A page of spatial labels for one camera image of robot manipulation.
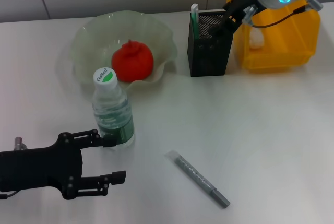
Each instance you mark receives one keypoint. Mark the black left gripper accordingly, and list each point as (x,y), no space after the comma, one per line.
(39,169)

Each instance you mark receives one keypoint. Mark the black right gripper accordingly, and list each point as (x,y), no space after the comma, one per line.
(241,3)

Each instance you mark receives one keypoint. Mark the white paper ball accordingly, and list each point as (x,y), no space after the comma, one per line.
(256,40)

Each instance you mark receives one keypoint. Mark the mint green utility knife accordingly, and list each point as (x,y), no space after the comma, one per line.
(194,17)

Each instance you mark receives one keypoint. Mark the clear green-label water bottle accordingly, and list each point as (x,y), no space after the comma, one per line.
(112,114)

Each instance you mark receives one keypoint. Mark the orange fruit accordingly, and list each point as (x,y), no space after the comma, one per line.
(133,62)

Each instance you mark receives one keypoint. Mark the black mesh pen holder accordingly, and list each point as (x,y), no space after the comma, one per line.
(208,57)

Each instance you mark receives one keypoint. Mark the grey marker pen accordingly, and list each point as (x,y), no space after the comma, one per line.
(195,175)

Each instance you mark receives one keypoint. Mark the pale green wavy fruit bowl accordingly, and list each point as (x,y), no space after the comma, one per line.
(94,41)

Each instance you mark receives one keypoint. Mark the yellow plastic bin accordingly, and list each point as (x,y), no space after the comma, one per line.
(287,44)

